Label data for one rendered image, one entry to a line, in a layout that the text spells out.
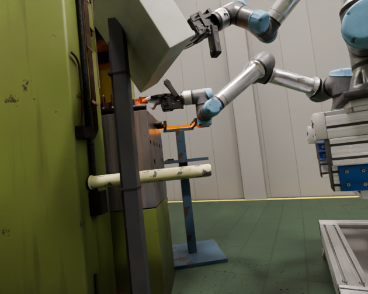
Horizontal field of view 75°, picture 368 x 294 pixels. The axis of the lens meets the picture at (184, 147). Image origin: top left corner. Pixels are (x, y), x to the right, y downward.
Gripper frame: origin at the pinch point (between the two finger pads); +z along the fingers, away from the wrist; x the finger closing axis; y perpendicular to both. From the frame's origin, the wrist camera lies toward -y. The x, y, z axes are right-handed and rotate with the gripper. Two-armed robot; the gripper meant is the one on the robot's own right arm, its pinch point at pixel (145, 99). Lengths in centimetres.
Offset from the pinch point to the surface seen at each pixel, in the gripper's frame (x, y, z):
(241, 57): 231, -109, -107
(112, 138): -16.0, 20.4, 13.8
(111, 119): -16.0, 11.5, 13.2
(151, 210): -16, 55, -1
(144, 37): -65, 2, -14
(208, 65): 267, -118, -61
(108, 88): 22.6, -16.6, 26.4
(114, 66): -60, 6, -4
